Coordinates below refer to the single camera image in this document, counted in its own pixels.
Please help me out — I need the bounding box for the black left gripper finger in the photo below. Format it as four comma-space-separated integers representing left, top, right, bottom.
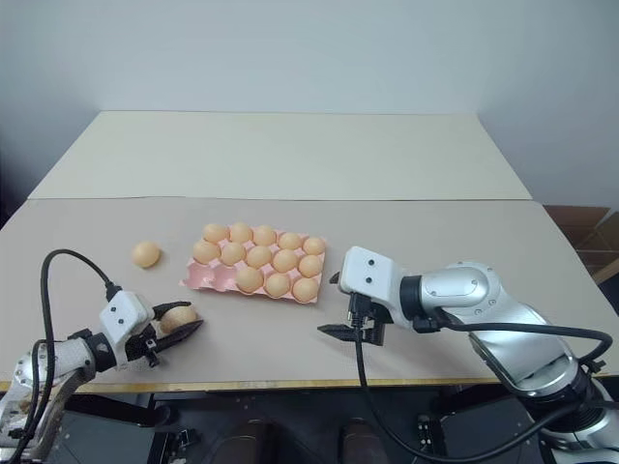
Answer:
152, 318, 205, 354
150, 300, 196, 322

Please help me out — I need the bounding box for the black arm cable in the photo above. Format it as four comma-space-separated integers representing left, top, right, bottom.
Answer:
413, 313, 610, 392
0, 248, 128, 464

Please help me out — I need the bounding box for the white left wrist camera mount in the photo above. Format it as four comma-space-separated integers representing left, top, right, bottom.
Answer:
99, 289, 154, 366

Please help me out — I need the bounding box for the dark rounded shape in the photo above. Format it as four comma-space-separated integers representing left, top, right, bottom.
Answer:
230, 418, 273, 464
339, 417, 384, 464

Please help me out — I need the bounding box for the brown cardboard box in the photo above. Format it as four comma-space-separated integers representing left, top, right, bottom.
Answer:
543, 204, 619, 287

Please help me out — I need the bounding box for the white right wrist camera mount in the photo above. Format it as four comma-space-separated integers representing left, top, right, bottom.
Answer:
339, 246, 418, 333

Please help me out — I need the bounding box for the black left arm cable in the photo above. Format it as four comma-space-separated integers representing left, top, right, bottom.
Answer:
0, 248, 128, 464

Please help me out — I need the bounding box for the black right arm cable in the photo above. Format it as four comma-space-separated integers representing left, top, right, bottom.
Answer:
413, 313, 610, 392

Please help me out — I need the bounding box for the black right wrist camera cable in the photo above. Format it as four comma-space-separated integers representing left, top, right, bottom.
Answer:
351, 293, 552, 459

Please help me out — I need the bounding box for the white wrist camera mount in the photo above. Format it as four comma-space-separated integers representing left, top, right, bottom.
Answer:
99, 289, 154, 366
339, 246, 418, 333

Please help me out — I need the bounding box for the pink egg tray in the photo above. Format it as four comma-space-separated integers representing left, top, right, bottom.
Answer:
178, 230, 327, 307

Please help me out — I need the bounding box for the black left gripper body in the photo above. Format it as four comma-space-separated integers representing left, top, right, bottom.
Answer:
124, 320, 163, 368

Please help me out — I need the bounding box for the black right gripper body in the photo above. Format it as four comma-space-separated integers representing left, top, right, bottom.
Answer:
344, 291, 392, 347

